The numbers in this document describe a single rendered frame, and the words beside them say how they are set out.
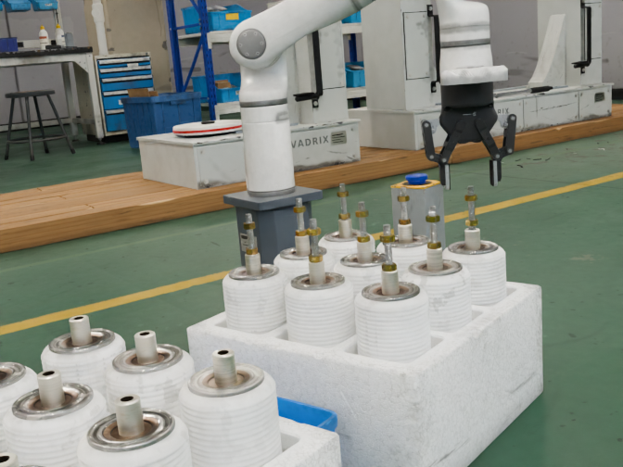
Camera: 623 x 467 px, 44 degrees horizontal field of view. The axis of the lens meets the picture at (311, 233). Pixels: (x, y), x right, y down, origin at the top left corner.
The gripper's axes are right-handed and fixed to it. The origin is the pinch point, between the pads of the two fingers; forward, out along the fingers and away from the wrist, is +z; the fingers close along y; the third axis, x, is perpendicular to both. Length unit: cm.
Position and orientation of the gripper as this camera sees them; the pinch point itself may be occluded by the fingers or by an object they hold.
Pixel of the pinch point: (470, 178)
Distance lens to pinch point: 118.8
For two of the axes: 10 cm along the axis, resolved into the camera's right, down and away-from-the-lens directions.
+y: -10.0, 0.8, 0.4
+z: 0.8, 9.7, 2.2
